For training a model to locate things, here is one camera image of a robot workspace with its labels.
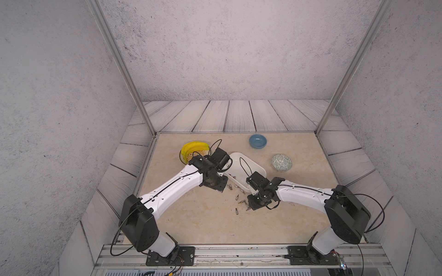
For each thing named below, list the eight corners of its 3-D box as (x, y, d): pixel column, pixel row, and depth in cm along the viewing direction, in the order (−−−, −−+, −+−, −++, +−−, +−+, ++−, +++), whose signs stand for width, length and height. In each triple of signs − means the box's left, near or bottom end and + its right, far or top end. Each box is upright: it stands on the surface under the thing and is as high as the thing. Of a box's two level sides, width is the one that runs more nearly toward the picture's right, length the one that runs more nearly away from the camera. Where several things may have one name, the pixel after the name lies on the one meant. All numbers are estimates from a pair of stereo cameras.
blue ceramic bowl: (250, 149, 114) (250, 145, 112) (248, 137, 121) (249, 134, 119) (266, 149, 114) (267, 145, 112) (264, 137, 121) (265, 134, 119)
